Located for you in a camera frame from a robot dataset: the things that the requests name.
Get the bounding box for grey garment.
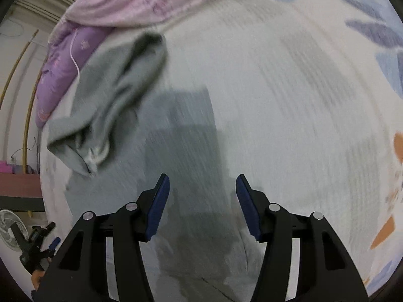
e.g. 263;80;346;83
47;32;268;302

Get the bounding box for reddish brown desk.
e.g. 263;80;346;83
0;172;43;212

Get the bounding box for white printed bed sheet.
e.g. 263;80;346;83
39;0;403;302

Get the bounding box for white electric fan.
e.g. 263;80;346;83
0;209;22;253

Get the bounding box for purple floral pillow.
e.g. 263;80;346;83
34;27;114;129

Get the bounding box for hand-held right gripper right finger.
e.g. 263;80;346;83
236;174;370;302

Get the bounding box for pink box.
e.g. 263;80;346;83
0;160;25;174

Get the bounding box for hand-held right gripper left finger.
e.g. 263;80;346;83
31;173;171;302

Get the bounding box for person's left hand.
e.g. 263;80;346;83
31;269;47;291

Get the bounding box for white cable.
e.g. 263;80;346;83
70;33;81;73

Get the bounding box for yellow pole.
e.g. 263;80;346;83
0;29;39;109
23;66;45;174

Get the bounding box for pink floral quilt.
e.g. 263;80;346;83
61;0;271;29

